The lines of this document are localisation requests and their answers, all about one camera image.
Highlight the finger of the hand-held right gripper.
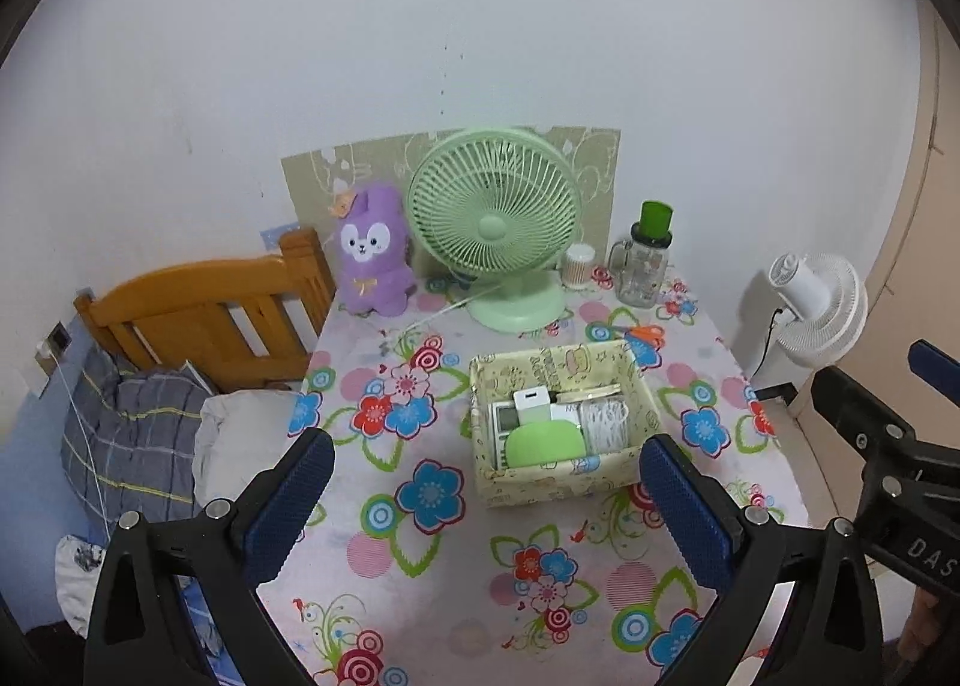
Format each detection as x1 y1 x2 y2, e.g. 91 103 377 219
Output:
907 338 960 451
810 365 922 475

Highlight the white pillow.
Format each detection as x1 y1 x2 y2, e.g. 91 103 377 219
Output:
193 390 301 507

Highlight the wall socket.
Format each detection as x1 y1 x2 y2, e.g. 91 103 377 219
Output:
34 322 72 376

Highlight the dark cloth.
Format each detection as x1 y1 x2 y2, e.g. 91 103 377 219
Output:
22 622 98 686

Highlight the white remote control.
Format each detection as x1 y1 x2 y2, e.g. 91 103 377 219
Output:
489 399 520 471

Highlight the wooden bed headboard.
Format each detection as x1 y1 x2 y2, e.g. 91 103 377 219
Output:
73 228 336 391

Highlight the black fan cable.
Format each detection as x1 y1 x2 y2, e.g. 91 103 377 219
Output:
750 307 785 383

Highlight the person's right hand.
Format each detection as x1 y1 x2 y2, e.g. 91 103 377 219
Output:
900 585 940 666

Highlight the blue bed sheet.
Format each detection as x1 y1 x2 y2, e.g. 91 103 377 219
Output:
0 386 83 627

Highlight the small white square box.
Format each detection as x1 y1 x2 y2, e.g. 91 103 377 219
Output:
513 390 557 426

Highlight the white cloth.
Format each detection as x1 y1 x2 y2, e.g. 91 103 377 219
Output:
56 534 113 634

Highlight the beige patterned wall panel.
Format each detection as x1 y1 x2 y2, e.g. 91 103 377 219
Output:
281 125 622 267

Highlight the thin white cable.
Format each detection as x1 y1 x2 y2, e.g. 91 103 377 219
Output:
56 356 113 529

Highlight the grey plaid pillow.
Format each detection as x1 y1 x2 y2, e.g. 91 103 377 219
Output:
60 341 215 529

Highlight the purple plush toy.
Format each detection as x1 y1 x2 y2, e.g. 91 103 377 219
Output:
328 182 417 317

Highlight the beige door panel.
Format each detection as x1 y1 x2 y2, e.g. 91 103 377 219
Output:
862 0 960 417

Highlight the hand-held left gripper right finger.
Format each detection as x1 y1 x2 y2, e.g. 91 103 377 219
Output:
639 433 886 686

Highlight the white desk fan cord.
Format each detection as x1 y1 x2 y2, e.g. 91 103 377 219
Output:
382 284 488 334

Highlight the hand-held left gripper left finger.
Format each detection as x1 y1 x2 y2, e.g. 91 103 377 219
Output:
84 429 336 686

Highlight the green desk fan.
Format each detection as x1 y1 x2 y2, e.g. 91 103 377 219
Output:
405 127 584 334

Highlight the white floor fan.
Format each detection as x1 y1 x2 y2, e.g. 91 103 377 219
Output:
766 251 869 387

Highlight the clear cotton swab box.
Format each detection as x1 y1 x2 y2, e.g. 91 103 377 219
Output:
579 397 632 456

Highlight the clear jar of cotton swabs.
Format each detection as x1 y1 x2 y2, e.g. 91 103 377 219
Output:
562 243 597 289

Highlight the glass mug with green lid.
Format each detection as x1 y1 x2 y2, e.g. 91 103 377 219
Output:
606 200 674 310

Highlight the yellow printed fabric storage box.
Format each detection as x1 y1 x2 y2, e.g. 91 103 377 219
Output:
469 339 665 507

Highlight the floral tablecloth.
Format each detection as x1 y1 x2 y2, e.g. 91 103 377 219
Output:
255 266 811 686

